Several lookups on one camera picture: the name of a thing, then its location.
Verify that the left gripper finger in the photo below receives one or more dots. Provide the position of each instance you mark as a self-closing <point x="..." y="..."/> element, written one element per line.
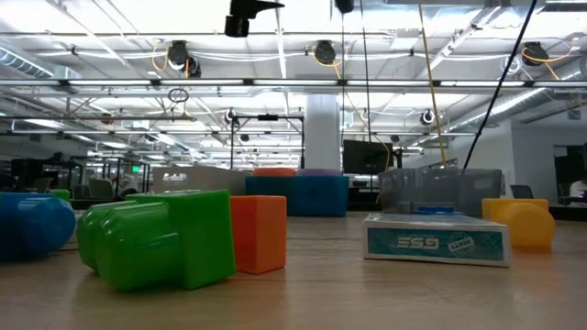
<point x="236" y="26"/>
<point x="250" y="8"/>

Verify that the orange foam die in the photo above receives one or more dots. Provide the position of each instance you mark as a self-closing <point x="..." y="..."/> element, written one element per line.
<point x="273" y="172"/>

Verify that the purple foam die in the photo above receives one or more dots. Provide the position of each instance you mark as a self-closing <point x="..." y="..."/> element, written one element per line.
<point x="318" y="172"/>

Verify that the white square pillar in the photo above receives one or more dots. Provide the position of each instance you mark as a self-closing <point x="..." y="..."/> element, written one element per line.
<point x="323" y="133"/>

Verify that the light grey plastic bin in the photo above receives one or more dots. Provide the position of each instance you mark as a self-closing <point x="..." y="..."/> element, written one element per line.
<point x="202" y="181"/>

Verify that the teal plastic bin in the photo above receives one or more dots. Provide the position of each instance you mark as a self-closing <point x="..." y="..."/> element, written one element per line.
<point x="298" y="197"/>

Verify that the black monitor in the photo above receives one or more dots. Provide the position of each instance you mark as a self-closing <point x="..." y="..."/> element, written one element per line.
<point x="367" y="158"/>

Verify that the orange toy block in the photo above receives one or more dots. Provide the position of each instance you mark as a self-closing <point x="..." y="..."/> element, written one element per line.
<point x="259" y="234"/>

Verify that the bright green toy block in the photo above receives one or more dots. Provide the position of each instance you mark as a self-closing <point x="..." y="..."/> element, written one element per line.
<point x="183" y="238"/>

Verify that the small green toy block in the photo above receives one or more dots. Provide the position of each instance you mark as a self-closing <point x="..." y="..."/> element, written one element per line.
<point x="59" y="194"/>

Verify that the dark grey translucent bin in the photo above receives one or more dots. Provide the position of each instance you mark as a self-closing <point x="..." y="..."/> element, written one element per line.
<point x="440" y="188"/>

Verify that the blue toy block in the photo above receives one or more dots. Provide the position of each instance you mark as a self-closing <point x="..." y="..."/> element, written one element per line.
<point x="36" y="229"/>

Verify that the teal printed card deck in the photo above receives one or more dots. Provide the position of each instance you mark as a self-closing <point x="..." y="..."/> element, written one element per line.
<point x="435" y="243"/>

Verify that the grey office chair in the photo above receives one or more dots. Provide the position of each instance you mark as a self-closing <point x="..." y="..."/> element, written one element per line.
<point x="522" y="191"/>

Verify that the yellow toy block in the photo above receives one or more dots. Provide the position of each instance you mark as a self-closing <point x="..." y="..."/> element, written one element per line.
<point x="523" y="224"/>

